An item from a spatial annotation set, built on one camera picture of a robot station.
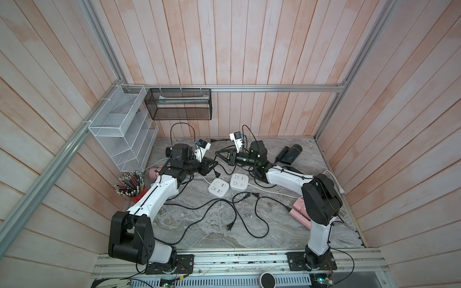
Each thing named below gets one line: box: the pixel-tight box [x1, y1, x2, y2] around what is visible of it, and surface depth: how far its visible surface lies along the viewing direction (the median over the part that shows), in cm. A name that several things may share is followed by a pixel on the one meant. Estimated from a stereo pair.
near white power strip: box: [208, 178, 230, 198], surface depth 95 cm
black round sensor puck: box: [259, 271, 277, 288], surface depth 67 cm
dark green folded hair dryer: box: [274, 144, 304, 165], surface depth 109 cm
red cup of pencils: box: [114, 171, 149, 204], surface depth 83 cm
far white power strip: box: [229, 172, 250, 192], surface depth 97 cm
